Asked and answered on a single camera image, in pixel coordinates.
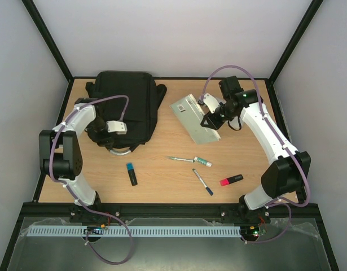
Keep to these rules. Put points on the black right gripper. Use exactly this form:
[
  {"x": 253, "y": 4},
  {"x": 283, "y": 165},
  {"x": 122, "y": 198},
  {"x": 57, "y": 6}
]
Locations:
[{"x": 215, "y": 120}]

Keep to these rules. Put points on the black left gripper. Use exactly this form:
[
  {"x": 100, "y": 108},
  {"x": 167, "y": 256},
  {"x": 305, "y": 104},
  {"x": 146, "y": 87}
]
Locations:
[{"x": 102, "y": 140}]

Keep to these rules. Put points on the grey notebook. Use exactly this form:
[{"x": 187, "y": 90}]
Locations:
[{"x": 190, "y": 115}]

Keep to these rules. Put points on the black student backpack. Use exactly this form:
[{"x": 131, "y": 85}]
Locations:
[{"x": 138, "y": 109}]

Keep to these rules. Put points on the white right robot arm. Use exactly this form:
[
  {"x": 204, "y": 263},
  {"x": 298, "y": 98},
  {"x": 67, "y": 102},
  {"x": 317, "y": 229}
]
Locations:
[{"x": 288, "y": 168}]

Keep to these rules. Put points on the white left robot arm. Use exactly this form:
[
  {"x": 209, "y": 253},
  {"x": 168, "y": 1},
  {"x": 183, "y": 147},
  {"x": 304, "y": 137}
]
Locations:
[{"x": 59, "y": 151}]

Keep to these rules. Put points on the blue black highlighter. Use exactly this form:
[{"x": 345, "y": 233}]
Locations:
[{"x": 131, "y": 173}]

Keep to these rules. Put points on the pink black highlighter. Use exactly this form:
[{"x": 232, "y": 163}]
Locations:
[{"x": 230, "y": 180}]

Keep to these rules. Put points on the blue capped white marker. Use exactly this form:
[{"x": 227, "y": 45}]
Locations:
[{"x": 202, "y": 181}]

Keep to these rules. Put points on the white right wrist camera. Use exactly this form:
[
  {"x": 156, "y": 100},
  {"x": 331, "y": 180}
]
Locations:
[{"x": 210, "y": 101}]

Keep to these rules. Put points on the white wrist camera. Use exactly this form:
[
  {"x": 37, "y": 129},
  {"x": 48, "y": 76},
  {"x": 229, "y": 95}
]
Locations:
[
  {"x": 210, "y": 101},
  {"x": 117, "y": 127}
]

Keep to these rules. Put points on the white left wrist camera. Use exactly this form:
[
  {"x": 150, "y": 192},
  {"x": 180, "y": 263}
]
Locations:
[{"x": 117, "y": 127}]

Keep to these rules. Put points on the black aluminium frame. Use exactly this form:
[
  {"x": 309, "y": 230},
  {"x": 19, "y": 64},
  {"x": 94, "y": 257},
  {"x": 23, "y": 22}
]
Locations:
[{"x": 131, "y": 210}]

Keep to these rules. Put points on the light blue cable duct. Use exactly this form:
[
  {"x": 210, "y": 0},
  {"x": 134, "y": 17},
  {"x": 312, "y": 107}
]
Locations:
[{"x": 135, "y": 231}]

